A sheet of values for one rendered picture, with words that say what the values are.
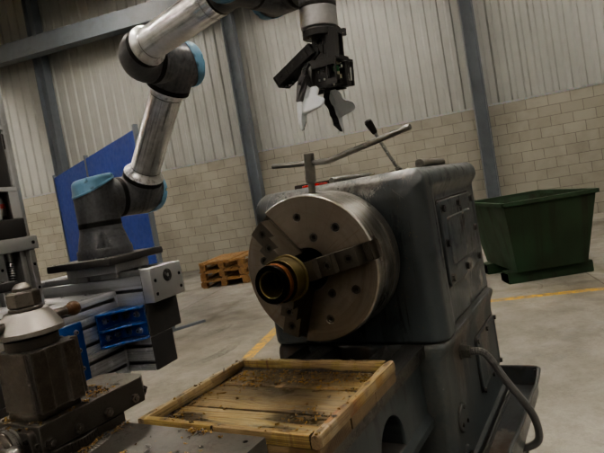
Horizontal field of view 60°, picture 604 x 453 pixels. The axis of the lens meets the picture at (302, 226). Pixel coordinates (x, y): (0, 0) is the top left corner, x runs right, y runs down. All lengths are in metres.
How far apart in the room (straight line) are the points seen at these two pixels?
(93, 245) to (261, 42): 10.78
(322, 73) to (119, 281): 0.78
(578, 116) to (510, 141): 1.29
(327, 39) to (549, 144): 10.34
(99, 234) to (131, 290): 0.18
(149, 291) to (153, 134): 0.43
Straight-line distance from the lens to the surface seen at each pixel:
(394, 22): 11.61
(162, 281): 1.45
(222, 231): 12.09
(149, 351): 1.47
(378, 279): 1.04
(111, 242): 1.52
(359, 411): 0.88
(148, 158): 1.55
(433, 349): 1.21
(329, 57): 1.06
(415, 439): 1.18
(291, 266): 0.98
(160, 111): 1.48
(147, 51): 1.30
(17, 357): 0.72
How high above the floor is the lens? 1.23
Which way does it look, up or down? 3 degrees down
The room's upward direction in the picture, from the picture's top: 10 degrees counter-clockwise
